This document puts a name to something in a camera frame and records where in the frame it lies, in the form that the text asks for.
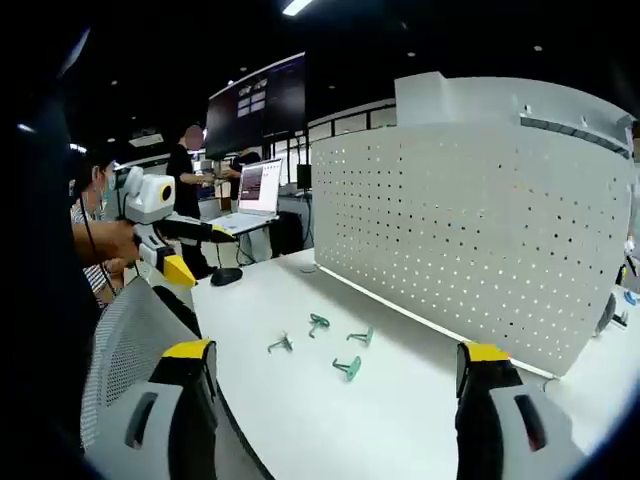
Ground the white laptop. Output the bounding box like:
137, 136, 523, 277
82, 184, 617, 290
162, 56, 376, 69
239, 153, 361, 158
207, 158, 284, 235

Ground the large dark display screen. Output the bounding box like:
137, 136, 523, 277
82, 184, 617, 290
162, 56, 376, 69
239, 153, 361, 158
204, 52, 307, 161

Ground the person's left hand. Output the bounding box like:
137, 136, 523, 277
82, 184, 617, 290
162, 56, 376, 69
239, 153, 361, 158
97, 221, 140, 268

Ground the grey mesh office chair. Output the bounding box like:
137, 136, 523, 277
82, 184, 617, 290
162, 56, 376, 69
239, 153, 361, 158
81, 276, 204, 451

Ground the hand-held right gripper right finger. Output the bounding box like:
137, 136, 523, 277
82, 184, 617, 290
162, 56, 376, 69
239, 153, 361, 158
453, 341, 589, 480

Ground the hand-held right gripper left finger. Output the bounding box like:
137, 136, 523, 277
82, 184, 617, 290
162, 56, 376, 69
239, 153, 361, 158
83, 338, 220, 480

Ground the white perforated mounting plate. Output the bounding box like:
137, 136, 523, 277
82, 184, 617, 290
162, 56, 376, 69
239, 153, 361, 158
310, 122, 636, 379

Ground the black computer mouse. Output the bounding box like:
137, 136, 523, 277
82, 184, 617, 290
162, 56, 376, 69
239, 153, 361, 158
209, 267, 244, 287

